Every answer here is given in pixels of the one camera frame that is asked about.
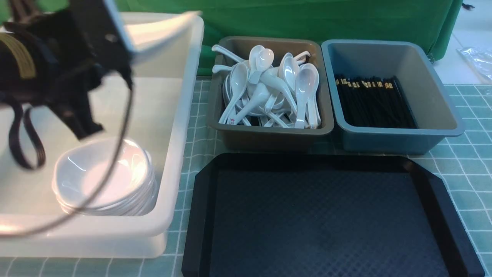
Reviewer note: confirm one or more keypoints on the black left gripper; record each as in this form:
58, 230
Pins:
57, 58

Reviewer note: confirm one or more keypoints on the clear plastic bag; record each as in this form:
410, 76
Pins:
480, 60

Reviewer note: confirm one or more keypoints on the black plastic serving tray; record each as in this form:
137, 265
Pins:
292, 215

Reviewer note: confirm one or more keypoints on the large white square plate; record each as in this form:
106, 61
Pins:
147, 39

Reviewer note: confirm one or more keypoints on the brown plastic spoon bin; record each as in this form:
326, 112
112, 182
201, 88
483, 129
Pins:
255, 137

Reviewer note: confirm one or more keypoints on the grey-blue plastic chopstick bin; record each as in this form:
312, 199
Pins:
435, 114

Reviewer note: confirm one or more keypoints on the pile of white spoons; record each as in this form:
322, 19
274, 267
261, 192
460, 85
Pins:
284, 96

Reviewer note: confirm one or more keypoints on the bundle of black chopsticks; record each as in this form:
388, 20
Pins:
374, 102

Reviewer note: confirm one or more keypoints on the large white plastic tub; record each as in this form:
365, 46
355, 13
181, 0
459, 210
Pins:
163, 91

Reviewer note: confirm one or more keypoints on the teal checkered tablecloth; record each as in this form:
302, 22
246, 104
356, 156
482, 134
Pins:
463, 163

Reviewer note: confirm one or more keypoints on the green cloth backdrop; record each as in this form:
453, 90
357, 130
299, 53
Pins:
426, 23

